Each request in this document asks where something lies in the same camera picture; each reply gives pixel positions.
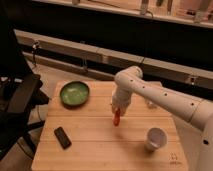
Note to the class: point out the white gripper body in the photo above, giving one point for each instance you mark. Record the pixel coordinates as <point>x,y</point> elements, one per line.
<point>120,103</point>

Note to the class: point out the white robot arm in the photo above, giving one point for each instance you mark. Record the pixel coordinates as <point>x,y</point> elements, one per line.
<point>194,110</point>

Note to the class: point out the green bowl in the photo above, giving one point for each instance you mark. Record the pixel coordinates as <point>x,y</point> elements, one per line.
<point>74,93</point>

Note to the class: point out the white paper cup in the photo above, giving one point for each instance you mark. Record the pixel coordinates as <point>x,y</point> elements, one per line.
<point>156,138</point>

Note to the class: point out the wooden table board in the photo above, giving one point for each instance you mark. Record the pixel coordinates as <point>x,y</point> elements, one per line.
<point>98,145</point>

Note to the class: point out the black phone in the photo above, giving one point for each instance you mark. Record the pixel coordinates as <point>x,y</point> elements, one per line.
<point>62,137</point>

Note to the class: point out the black office chair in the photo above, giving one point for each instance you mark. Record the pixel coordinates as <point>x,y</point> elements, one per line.
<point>19,94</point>

